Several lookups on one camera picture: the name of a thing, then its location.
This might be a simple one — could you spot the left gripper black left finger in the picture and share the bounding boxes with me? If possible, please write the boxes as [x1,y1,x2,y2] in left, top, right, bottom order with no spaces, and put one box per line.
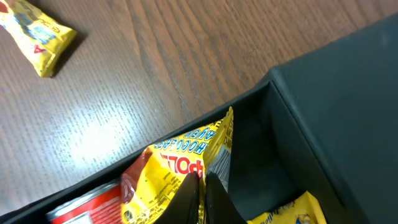
[154,173,199,224]

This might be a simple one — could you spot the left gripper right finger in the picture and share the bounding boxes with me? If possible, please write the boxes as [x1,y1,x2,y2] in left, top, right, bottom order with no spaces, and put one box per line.
[205,173,247,224]

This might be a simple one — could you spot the red soda can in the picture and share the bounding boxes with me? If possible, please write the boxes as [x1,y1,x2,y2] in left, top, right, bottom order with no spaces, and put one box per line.
[46,179,122,224]

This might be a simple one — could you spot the yellow orange snack packet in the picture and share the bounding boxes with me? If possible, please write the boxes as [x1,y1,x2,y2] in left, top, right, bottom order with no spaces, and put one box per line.
[247,191,327,224]

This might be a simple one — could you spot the black open gift box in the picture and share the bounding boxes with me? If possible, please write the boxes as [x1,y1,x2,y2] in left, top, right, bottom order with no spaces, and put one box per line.
[0,12,398,224]

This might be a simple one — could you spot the yellow chocolate wafer packet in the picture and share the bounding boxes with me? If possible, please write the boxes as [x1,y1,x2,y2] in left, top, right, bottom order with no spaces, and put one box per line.
[1,0,76,78]

